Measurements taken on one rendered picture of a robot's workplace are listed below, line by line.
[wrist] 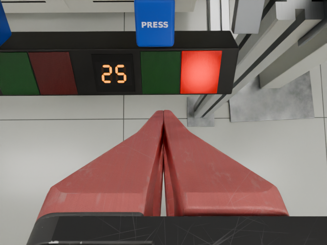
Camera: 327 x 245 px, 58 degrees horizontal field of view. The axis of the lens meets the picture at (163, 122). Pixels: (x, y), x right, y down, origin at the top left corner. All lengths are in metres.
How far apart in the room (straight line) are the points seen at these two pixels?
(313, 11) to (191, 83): 0.12
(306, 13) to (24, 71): 0.23
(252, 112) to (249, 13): 0.69
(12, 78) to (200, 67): 0.14
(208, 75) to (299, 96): 0.76
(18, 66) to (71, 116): 0.68
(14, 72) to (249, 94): 0.76
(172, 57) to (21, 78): 0.12
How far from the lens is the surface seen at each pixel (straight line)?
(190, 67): 0.22
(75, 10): 0.93
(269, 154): 0.93
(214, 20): 0.62
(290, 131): 0.96
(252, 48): 0.34
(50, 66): 0.24
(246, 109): 0.91
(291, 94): 0.96
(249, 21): 0.25
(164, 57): 0.22
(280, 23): 0.28
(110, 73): 0.23
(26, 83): 0.25
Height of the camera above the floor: 0.87
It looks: 83 degrees down
